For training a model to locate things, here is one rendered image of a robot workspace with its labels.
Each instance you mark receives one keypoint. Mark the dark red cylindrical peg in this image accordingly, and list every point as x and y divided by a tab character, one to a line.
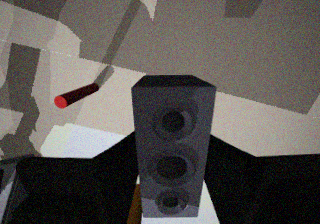
66	99

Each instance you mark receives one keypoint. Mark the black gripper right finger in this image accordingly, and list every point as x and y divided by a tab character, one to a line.
237	180

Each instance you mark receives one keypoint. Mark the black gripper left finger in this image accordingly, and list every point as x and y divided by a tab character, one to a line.
110	178

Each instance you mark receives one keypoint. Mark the dark brown cylinder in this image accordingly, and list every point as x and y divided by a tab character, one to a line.
135	213

